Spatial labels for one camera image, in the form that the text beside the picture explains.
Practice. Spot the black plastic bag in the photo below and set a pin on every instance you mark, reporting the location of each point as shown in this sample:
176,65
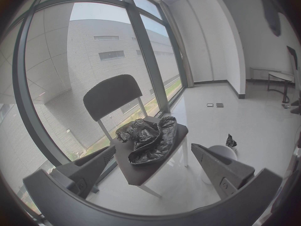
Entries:
145,145

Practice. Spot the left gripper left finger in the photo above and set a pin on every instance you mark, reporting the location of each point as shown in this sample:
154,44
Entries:
89,171

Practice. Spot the beige curtain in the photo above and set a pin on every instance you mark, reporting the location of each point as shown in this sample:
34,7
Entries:
182,55

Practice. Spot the small round white table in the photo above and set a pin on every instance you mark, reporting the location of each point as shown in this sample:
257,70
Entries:
281,75

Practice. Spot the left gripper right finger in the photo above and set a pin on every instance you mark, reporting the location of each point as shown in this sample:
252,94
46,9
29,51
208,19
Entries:
218,171

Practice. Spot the black plastic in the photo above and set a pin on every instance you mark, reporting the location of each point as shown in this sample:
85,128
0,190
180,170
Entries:
230,141

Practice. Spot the dark grey white-legged chair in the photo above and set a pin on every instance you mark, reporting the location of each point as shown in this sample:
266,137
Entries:
112,95

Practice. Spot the white trash bin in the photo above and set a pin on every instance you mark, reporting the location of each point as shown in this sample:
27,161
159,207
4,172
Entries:
223,151

